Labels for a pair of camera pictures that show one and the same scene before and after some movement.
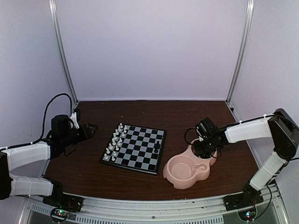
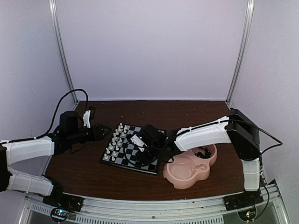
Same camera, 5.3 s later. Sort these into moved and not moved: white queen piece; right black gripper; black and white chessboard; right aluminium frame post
Moved: right black gripper
Not moved: right aluminium frame post; white queen piece; black and white chessboard
